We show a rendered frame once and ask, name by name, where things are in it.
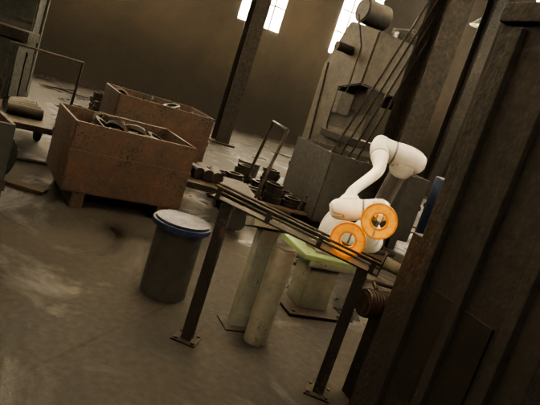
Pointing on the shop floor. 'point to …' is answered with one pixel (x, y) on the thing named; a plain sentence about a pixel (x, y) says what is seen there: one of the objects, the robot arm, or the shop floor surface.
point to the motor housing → (367, 296)
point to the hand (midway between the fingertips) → (380, 217)
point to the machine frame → (474, 255)
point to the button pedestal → (251, 275)
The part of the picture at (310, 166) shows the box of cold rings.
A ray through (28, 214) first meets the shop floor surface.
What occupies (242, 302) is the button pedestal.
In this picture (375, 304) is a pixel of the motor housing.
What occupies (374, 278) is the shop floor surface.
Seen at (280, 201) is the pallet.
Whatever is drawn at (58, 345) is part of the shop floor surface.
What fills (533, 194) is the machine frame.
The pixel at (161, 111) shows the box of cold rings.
